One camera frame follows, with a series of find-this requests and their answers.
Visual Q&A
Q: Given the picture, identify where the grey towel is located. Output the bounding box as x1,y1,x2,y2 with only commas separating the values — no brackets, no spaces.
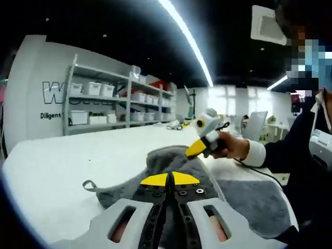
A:
82,144,293,249

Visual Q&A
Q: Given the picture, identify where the person's right hand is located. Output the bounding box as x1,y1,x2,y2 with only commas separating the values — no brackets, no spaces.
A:
210,131,251,160

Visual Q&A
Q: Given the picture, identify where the black pole stand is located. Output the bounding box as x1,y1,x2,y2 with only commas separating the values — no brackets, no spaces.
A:
190,88,197,120

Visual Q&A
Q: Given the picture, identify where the white desk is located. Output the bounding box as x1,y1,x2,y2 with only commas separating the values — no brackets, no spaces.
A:
267,123,289,141

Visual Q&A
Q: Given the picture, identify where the short ceiling light strip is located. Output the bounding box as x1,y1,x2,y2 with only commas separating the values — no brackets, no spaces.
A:
266,74,289,91

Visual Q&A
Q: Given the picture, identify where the long ceiling light strip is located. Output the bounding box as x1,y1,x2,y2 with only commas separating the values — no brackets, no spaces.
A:
158,0,215,88

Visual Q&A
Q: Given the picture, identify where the ceiling air vent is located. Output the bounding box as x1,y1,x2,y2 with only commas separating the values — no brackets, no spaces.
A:
250,5,288,47

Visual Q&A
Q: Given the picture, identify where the white chest-worn device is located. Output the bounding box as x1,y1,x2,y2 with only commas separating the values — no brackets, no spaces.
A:
310,129,332,168

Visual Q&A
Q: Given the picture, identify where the row of white storage bins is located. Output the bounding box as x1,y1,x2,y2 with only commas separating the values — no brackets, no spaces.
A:
68,67,177,125

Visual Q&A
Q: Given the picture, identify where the grey metal shelving unit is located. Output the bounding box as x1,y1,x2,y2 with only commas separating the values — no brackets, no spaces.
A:
62,54,178,137

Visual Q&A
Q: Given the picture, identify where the person's dark jacket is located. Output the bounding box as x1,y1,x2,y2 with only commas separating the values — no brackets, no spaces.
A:
269,90,332,244

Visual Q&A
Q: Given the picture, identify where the person's head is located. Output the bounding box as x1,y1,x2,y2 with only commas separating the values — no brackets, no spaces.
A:
274,0,332,42

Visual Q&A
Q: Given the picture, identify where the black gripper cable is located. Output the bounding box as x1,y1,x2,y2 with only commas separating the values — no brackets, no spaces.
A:
232,157,285,186

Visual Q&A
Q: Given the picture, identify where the red wall display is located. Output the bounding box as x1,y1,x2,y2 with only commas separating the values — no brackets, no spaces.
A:
290,90,312,114

